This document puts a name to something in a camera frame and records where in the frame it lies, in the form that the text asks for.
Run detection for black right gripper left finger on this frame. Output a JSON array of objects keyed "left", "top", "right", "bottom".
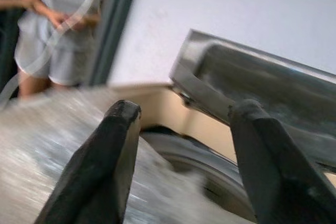
[{"left": 34, "top": 100, "right": 142, "bottom": 224}]

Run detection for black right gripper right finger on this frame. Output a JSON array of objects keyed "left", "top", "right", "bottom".
[{"left": 227, "top": 99, "right": 336, "bottom": 224}]

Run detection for top-load washing machine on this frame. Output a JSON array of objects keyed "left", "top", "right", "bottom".
[{"left": 0, "top": 82, "right": 336, "bottom": 224}]

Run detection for washing machine lid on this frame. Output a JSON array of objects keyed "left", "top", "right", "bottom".
[{"left": 169, "top": 28, "right": 336, "bottom": 168}]

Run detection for person in grey clothes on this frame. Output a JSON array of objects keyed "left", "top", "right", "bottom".
[{"left": 0, "top": 0, "right": 103, "bottom": 96}]

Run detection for dark door frame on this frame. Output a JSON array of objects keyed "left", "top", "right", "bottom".
[{"left": 90, "top": 0, "right": 145, "bottom": 87}]

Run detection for translucent hose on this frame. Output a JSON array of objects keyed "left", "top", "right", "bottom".
[{"left": 0, "top": 0, "right": 112, "bottom": 101}]

